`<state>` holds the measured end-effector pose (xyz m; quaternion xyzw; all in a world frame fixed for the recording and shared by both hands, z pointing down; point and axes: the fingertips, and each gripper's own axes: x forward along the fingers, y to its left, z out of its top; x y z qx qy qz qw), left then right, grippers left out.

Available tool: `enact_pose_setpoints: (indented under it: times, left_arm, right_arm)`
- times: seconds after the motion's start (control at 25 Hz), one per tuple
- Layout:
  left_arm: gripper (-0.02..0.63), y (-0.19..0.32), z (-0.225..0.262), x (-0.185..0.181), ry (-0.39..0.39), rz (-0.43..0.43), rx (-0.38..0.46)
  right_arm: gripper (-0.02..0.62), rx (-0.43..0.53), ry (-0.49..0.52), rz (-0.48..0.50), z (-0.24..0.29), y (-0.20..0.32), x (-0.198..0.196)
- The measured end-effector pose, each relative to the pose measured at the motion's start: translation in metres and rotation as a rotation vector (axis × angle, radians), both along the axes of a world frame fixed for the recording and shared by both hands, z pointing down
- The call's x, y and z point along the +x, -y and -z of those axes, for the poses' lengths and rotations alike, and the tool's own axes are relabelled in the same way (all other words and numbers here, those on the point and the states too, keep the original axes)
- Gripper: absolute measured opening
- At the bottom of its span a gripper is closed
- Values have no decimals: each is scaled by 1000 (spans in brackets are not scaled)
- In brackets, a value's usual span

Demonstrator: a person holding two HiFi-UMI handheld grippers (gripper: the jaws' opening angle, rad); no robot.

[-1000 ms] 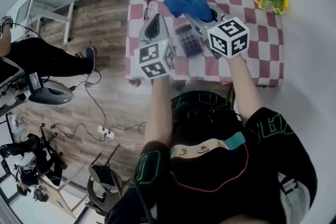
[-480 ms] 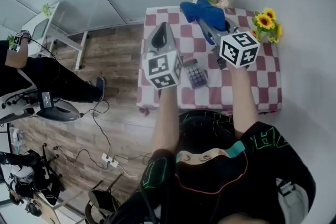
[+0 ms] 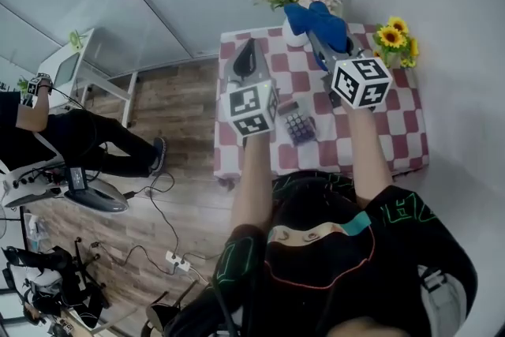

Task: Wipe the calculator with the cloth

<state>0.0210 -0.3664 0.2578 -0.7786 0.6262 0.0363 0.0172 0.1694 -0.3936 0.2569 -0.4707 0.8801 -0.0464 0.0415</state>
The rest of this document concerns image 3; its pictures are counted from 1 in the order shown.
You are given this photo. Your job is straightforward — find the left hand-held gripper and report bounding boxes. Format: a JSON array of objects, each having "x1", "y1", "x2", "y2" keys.
[{"x1": 219, "y1": 37, "x2": 280, "y2": 138}]

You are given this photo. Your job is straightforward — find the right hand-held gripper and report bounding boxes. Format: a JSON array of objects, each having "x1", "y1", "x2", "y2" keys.
[{"x1": 307, "y1": 30, "x2": 394, "y2": 110}]

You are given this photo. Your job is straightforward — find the grey calculator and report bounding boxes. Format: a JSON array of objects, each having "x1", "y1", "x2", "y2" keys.
[{"x1": 277, "y1": 98, "x2": 318, "y2": 147}]

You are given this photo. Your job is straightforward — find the blue cloth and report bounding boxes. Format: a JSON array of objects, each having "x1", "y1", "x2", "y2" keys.
[{"x1": 282, "y1": 2, "x2": 349, "y2": 54}]

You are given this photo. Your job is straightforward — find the person's left forearm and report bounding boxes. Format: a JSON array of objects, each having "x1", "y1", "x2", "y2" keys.
[{"x1": 230, "y1": 132, "x2": 277, "y2": 238}]

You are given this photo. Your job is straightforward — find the person's right forearm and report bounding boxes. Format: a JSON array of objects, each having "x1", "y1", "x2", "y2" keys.
[{"x1": 342, "y1": 104, "x2": 395, "y2": 206}]

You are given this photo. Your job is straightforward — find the yellow sunflowers in small vase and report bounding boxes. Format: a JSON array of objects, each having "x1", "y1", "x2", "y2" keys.
[{"x1": 372, "y1": 15, "x2": 421, "y2": 70}]

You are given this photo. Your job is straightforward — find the red white checkered tablecloth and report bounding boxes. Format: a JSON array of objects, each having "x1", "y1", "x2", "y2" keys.
[{"x1": 212, "y1": 23, "x2": 430, "y2": 182}]

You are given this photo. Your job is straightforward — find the white vase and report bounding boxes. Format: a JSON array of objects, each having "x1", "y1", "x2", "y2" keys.
[{"x1": 282, "y1": 17, "x2": 311, "y2": 48}]

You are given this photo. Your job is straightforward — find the white power strip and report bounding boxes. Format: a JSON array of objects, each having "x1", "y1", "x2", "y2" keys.
[{"x1": 164, "y1": 250, "x2": 193, "y2": 273}]

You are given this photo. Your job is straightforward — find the grey white machine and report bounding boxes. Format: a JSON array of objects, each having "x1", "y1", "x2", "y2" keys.
[{"x1": 0, "y1": 165, "x2": 130, "y2": 215}]

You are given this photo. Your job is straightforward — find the white computer monitor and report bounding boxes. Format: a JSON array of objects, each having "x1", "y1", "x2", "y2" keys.
[{"x1": 53, "y1": 51, "x2": 82, "y2": 90}]

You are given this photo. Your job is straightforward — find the black screen device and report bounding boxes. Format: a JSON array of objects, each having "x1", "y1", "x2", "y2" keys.
[{"x1": 65, "y1": 165, "x2": 88, "y2": 193}]

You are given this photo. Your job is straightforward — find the person's black clothing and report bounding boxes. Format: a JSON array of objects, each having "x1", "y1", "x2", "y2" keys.
[{"x1": 163, "y1": 169, "x2": 481, "y2": 337}]

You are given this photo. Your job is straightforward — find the dark wicker chair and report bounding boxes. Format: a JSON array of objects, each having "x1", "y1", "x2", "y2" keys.
[{"x1": 140, "y1": 279, "x2": 214, "y2": 337}]

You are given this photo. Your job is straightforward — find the white grey bag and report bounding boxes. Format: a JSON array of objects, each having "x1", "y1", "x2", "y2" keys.
[{"x1": 417, "y1": 264, "x2": 469, "y2": 332}]

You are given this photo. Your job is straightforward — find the black office chair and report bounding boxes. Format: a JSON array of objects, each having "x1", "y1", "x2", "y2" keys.
[{"x1": 0, "y1": 236, "x2": 111, "y2": 328}]

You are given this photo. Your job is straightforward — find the wooden side table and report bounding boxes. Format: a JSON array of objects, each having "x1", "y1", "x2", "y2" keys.
[{"x1": 58, "y1": 307, "x2": 139, "y2": 337}]

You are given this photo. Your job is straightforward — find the black floor cable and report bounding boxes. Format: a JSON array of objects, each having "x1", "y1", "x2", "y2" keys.
[{"x1": 124, "y1": 171, "x2": 182, "y2": 261}]

